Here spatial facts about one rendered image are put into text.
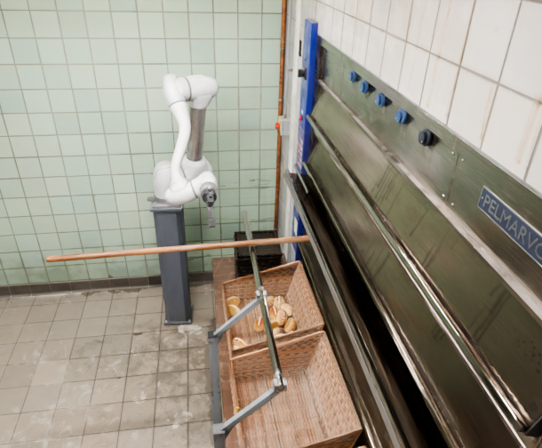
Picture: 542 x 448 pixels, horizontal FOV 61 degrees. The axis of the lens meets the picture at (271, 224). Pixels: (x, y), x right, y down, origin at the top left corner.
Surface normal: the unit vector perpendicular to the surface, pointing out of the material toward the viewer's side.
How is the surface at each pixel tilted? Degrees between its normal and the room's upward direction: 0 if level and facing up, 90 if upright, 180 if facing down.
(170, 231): 90
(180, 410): 0
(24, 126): 90
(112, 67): 90
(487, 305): 69
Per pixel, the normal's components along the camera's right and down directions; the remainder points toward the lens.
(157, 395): 0.03, -0.85
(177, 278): 0.08, 0.52
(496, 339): -0.92, -0.24
